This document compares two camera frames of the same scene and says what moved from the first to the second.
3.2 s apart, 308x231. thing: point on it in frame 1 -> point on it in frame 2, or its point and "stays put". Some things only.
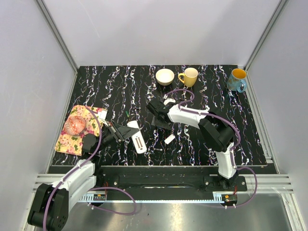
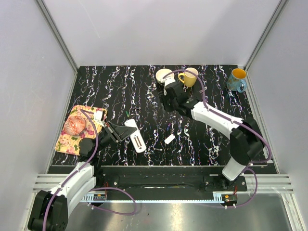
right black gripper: [155, 107] -> [165, 98]
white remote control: [137, 138] stays put
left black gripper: [117, 132] stays put
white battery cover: [169, 139] stays put
